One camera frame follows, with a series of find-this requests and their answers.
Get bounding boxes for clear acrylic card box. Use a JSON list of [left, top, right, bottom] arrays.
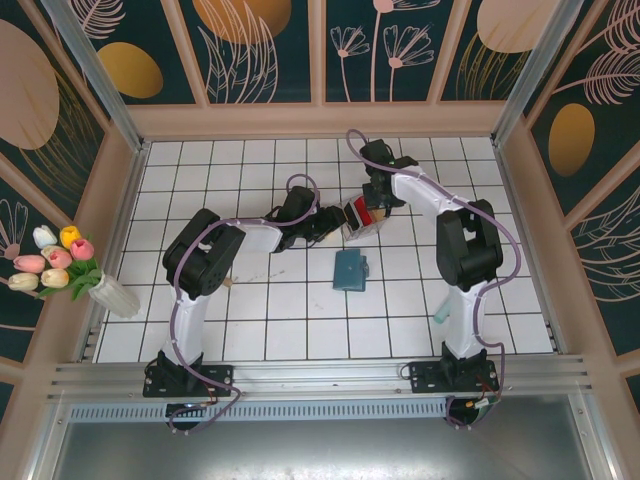
[[341, 196, 389, 242]]

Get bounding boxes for teal leather card holder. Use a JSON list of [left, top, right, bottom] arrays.
[[332, 249, 370, 293]]

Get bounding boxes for teal plastic comb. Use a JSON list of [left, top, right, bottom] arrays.
[[432, 294, 454, 326]]

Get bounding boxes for white ribbed vase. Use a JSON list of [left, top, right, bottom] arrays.
[[88, 272, 141, 319]]

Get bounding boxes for pale pink cream tulip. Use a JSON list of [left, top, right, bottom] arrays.
[[42, 244, 74, 269]]

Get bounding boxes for cream yellow tulip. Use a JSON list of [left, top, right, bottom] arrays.
[[40, 268, 70, 289]]

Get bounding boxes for light pink tulip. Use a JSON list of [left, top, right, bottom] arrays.
[[13, 254, 46, 274]]

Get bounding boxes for cream white tulip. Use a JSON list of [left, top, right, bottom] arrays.
[[8, 272, 40, 292]]

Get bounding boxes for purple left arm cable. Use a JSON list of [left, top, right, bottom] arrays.
[[168, 173, 322, 436]]

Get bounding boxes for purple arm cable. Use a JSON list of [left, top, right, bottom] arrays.
[[346, 128, 521, 431], [168, 173, 322, 436]]

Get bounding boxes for aluminium mounting rail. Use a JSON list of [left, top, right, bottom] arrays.
[[47, 354, 594, 402]]

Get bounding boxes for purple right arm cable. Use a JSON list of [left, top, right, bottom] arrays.
[[346, 128, 521, 431]]

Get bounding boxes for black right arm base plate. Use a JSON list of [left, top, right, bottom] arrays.
[[408, 349, 501, 396]]

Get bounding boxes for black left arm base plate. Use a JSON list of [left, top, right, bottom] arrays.
[[143, 349, 236, 399]]

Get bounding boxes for slotted grey cable duct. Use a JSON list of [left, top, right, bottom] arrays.
[[67, 399, 451, 422]]

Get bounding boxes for aluminium corner post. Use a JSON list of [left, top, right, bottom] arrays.
[[492, 0, 586, 146], [42, 0, 151, 154]]

